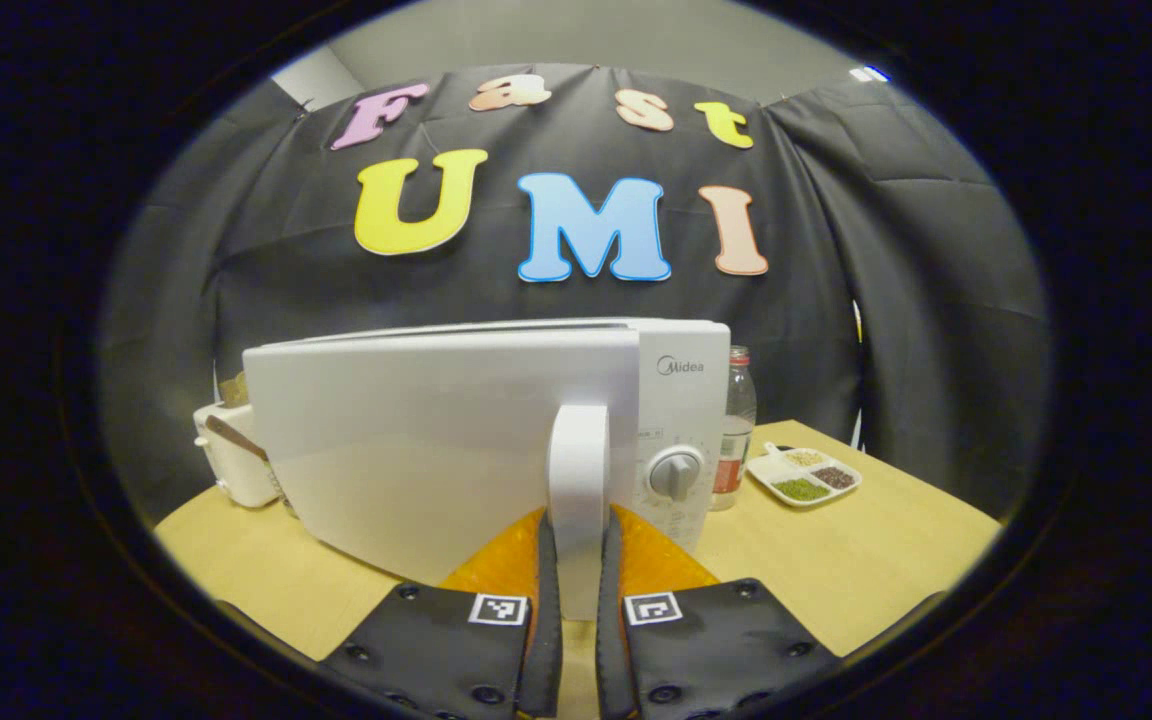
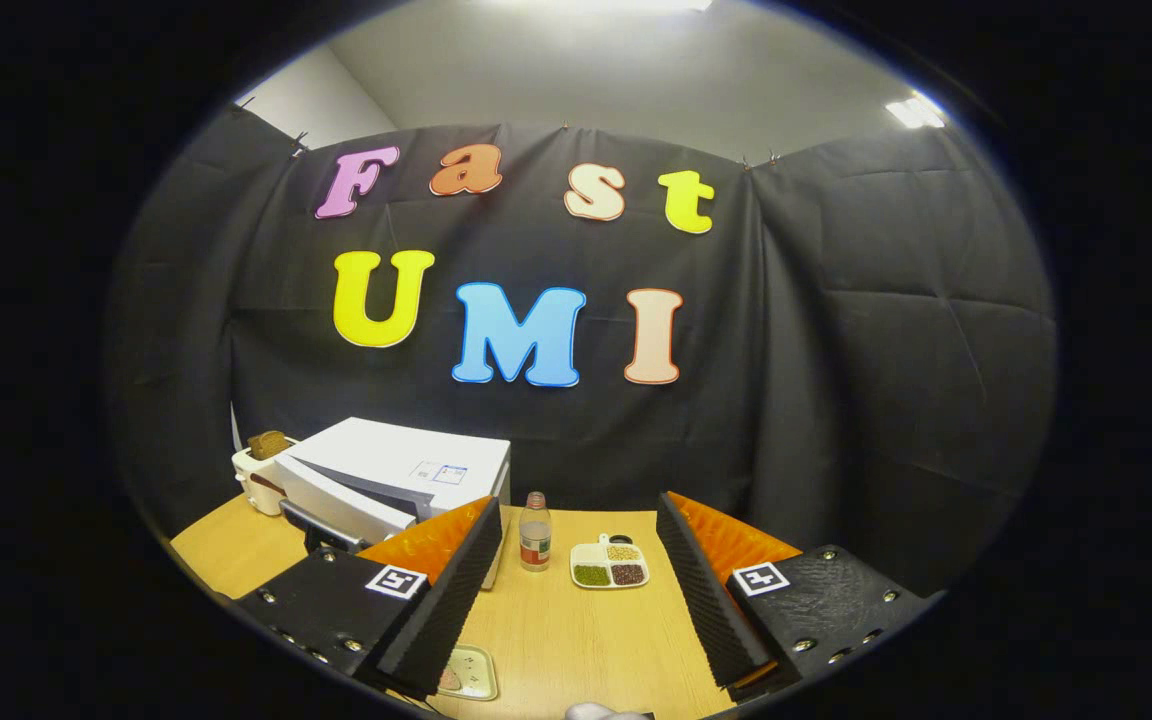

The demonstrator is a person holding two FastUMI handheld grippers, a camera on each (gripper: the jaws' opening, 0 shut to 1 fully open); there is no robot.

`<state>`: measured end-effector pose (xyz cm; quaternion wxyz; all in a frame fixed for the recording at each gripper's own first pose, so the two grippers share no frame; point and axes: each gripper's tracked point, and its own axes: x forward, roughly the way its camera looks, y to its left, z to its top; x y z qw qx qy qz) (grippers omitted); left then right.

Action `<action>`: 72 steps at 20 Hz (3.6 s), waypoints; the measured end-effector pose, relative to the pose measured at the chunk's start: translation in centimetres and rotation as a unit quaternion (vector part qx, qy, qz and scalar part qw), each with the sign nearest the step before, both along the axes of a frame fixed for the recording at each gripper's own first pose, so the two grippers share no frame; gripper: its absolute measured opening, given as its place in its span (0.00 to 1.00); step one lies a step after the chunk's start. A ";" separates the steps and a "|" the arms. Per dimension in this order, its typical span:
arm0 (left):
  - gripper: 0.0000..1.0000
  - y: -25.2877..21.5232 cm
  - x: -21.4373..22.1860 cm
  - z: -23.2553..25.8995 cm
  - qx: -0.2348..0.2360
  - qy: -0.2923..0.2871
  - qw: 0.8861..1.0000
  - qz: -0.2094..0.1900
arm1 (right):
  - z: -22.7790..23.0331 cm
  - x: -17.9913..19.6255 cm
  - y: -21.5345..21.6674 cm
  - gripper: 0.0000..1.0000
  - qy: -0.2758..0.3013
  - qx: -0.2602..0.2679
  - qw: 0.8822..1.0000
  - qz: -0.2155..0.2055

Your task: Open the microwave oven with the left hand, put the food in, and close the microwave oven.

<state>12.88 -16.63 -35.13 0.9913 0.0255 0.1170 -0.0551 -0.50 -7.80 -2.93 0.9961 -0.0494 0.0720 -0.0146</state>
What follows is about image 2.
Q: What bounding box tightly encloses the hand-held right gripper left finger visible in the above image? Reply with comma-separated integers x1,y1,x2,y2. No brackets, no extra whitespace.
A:
236,495,504,701

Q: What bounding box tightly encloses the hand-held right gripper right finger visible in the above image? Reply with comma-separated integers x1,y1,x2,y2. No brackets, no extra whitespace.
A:
656,490,942,703

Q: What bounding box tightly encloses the white microwave oven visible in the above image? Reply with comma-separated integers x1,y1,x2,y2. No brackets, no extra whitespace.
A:
273,417,513,591

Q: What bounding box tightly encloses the small pale plate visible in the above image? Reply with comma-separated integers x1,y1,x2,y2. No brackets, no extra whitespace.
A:
436,644,499,702

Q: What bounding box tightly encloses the clear bottle with red label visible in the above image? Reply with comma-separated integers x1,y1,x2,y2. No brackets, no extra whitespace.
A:
519,491,552,573

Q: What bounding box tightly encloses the divided tray of grains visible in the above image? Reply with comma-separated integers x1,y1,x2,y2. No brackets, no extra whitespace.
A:
570,534,651,590

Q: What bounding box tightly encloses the white toaster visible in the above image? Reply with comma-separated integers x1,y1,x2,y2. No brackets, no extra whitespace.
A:
231,445,297,517

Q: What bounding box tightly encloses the black backdrop cloth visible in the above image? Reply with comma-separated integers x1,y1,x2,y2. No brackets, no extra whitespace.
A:
106,100,1057,601

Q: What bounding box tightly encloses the small ceiling light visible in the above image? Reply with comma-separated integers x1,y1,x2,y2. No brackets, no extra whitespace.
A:
886,92,947,129

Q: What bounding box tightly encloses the long ceiling light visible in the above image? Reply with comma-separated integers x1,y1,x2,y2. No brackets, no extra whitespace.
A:
496,0,715,13

